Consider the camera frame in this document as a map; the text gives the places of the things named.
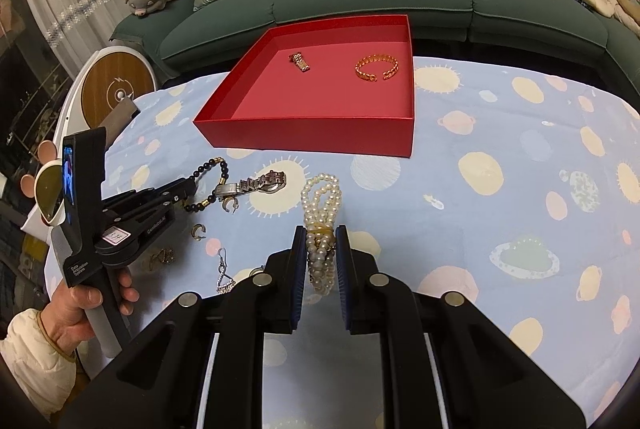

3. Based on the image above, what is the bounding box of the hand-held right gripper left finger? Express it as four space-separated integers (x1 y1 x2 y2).
57 225 308 429

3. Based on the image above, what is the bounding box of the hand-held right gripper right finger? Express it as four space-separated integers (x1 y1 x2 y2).
335 225 587 429

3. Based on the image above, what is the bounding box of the gold chain bracelet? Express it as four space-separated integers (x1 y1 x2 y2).
355 55 398 83

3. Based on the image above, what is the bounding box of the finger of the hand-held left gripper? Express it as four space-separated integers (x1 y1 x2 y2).
102 176 197 217
134 204 176 243

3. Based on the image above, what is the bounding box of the white toy with pink ears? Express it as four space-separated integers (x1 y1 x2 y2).
20 140 68 227

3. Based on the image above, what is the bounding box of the red box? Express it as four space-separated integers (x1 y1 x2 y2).
192 14 417 158

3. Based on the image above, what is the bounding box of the person's left hand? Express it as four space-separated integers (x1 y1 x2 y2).
42 266 141 357

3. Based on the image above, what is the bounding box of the white machine with wooden disc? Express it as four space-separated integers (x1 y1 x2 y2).
50 41 161 144

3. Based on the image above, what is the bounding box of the black bead bracelet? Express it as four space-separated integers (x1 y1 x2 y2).
181 157 231 213

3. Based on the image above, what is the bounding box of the pearl bracelet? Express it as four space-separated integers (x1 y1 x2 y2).
301 175 343 295

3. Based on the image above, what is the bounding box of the person's left forearm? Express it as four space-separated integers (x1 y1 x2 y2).
0 308 77 429

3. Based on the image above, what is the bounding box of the dark glass cabinet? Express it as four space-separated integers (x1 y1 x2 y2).
0 0 76 170

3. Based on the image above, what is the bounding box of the silver watch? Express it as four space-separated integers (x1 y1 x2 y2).
216 171 287 200

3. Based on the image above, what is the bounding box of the grey pad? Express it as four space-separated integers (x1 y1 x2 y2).
92 98 141 144

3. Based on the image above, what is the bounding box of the silver dangling earring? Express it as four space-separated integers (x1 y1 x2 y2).
215 248 236 295

